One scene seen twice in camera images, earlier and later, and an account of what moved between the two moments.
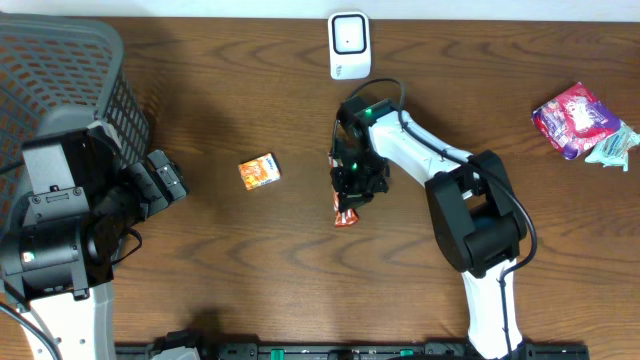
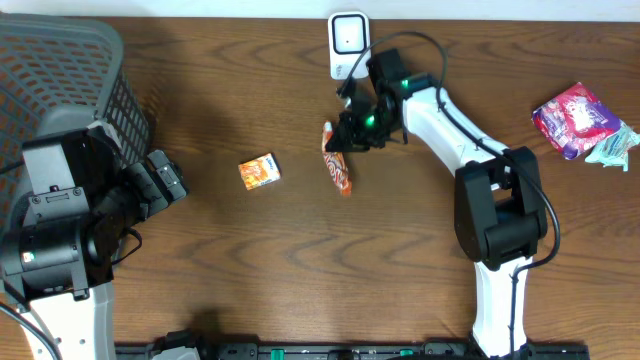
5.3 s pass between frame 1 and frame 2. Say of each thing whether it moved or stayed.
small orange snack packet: stayed
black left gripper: stayed
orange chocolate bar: moved
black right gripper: moved
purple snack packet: stayed
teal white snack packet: stayed
